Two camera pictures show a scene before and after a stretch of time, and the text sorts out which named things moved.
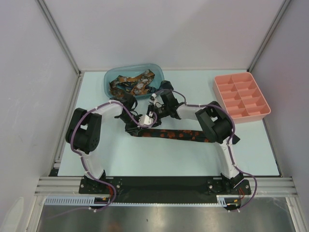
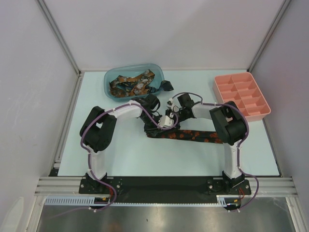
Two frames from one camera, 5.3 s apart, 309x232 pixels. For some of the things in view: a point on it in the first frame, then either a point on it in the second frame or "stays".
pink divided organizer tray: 240,94 stays
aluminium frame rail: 259,186 stays
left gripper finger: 137,132 → 156,134
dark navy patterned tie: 127,86 stays
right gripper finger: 158,123 → 177,126
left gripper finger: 132,129 → 149,127
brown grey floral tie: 133,85 stays
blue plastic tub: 142,79 stays
